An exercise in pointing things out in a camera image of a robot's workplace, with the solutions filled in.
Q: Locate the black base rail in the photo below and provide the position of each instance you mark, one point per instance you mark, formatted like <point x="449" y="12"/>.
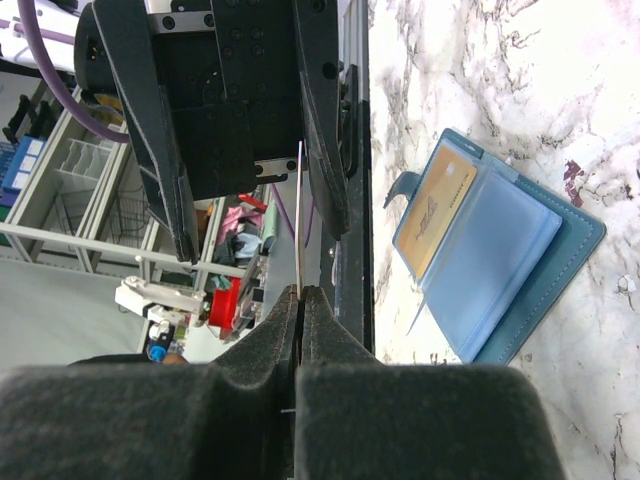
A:
<point x="346" y="266"/>

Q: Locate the blue leather card holder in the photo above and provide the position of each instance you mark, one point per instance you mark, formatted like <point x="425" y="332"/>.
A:
<point x="511" y="251"/>

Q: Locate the person in black shirt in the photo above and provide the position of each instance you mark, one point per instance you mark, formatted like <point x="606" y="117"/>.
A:
<point x="137" y="358"/>

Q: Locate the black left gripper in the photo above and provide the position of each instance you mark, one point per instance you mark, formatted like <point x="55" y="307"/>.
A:
<point x="210" y="91"/>

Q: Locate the red white teleoperation device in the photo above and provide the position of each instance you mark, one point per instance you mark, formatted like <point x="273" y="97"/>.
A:
<point x="171" y="314"/>

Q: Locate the mint green card holder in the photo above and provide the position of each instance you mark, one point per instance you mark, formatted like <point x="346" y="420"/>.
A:
<point x="270" y="227"/>

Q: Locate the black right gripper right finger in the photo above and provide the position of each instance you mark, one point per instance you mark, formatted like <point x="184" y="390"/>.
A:
<point x="357" y="418"/>

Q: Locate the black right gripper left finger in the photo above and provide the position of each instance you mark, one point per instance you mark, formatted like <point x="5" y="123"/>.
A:
<point x="220" y="420"/>

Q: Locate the grey metal shelving unit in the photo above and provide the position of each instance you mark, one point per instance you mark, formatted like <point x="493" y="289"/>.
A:
<point x="81" y="204"/>

